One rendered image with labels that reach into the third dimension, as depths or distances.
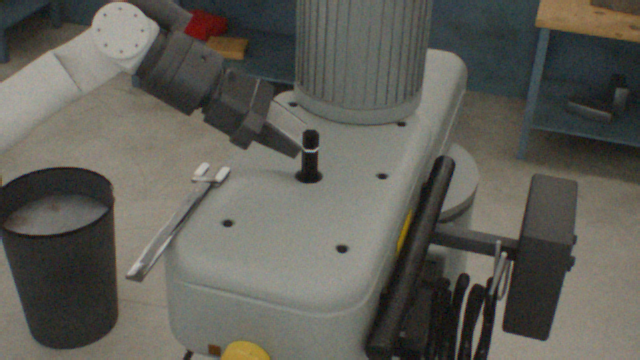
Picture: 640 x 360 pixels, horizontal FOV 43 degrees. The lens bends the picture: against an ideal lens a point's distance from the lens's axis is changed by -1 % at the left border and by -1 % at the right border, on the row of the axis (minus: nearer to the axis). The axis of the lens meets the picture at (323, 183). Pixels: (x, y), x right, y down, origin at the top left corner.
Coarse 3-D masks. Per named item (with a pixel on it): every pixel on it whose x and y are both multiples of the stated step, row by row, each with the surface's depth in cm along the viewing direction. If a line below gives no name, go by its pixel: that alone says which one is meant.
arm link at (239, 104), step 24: (192, 48) 99; (192, 72) 98; (216, 72) 99; (240, 72) 105; (168, 96) 99; (192, 96) 99; (216, 96) 100; (240, 96) 101; (264, 96) 104; (216, 120) 101; (240, 120) 100; (264, 120) 100; (240, 144) 100
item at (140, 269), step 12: (204, 168) 108; (228, 168) 109; (192, 180) 106; (204, 180) 106; (216, 180) 106; (192, 192) 103; (204, 192) 104; (180, 204) 101; (192, 204) 101; (180, 216) 99; (168, 228) 97; (180, 228) 98; (156, 240) 95; (168, 240) 95; (144, 252) 93; (156, 252) 93; (144, 264) 91; (132, 276) 90; (144, 276) 90
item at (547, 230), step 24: (552, 192) 138; (576, 192) 139; (528, 216) 132; (552, 216) 132; (528, 240) 128; (552, 240) 127; (576, 240) 136; (528, 264) 130; (552, 264) 129; (528, 288) 133; (552, 288) 131; (504, 312) 141; (528, 312) 135; (552, 312) 134; (528, 336) 138
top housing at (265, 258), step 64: (320, 128) 120; (384, 128) 121; (256, 192) 105; (320, 192) 106; (384, 192) 107; (192, 256) 94; (256, 256) 94; (320, 256) 95; (384, 256) 100; (192, 320) 98; (256, 320) 95; (320, 320) 92
